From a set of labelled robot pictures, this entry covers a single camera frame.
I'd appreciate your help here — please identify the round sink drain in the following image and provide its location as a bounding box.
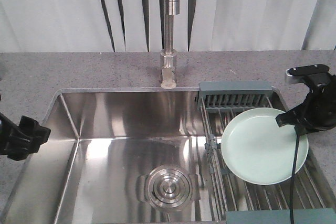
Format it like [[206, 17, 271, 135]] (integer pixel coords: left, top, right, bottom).
[[135, 165, 201, 212]]

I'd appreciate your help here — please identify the black camera cable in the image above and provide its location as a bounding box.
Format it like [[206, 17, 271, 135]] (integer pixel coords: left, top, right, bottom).
[[288, 126, 301, 224]]

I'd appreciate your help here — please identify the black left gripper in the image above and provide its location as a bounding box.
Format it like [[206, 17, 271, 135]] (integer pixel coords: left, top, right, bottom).
[[1, 113, 51, 161]]

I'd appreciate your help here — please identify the chrome kitchen faucet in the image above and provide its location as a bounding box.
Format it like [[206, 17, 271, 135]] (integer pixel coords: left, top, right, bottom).
[[158, 0, 182, 71]]

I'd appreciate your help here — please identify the light green round plate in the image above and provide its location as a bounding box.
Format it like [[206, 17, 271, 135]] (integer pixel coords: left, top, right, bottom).
[[220, 108, 309, 185]]

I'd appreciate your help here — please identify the stainless steel sink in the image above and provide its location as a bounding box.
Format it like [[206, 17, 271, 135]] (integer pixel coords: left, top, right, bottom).
[[0, 87, 336, 224]]

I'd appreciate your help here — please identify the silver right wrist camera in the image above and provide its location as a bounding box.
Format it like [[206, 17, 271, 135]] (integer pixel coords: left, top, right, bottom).
[[285, 64, 330, 84]]

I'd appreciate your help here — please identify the teal rack end caddy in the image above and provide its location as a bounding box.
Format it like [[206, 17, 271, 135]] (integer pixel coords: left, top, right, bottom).
[[197, 81, 273, 113]]

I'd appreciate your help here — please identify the chrome faucet lever handle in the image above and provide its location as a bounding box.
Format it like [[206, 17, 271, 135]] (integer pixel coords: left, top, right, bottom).
[[160, 68, 176, 89]]

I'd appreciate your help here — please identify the white pleated curtain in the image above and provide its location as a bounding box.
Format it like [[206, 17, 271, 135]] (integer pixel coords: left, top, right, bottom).
[[1, 0, 335, 52]]

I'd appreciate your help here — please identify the metal roll-up drying rack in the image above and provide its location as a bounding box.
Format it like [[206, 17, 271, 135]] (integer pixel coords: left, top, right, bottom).
[[198, 98, 332, 220]]

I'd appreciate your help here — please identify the teal sponge block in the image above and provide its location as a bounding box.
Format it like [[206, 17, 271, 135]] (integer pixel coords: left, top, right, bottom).
[[226, 208, 335, 223]]

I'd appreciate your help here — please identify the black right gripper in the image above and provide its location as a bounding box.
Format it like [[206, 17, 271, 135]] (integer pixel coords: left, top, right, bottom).
[[276, 73, 335, 135]]

